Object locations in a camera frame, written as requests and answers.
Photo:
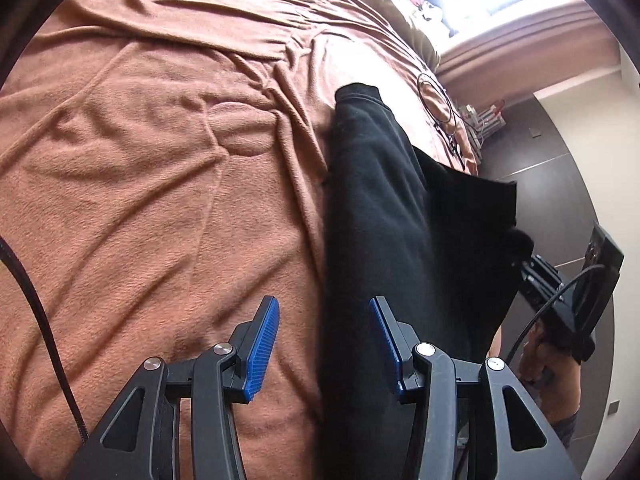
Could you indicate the black t-shirt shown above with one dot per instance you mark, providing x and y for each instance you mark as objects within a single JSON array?
[{"x": 370, "y": 210}]

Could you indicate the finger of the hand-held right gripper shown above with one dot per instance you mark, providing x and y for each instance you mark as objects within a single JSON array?
[{"x": 540, "y": 277}]

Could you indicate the small storage rack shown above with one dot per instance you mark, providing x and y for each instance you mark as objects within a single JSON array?
[{"x": 482, "y": 122}]

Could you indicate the brown fleece blanket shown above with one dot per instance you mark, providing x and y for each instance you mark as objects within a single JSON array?
[{"x": 125, "y": 160}]

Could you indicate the wall socket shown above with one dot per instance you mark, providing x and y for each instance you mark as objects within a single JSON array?
[{"x": 614, "y": 406}]

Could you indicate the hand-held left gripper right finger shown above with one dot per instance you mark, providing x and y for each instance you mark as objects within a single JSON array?
[{"x": 385, "y": 342}]

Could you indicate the person's grey garment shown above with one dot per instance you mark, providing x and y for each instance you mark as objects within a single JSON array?
[{"x": 565, "y": 432}]

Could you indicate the pink curtain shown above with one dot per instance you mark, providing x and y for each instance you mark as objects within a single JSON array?
[{"x": 525, "y": 45}]

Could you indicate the person's right hand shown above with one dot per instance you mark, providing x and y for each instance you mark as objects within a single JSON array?
[{"x": 542, "y": 360}]

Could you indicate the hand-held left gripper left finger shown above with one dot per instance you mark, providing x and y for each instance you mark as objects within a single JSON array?
[{"x": 262, "y": 345}]

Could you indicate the person's right forearm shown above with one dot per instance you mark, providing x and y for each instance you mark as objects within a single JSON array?
[{"x": 565, "y": 397}]

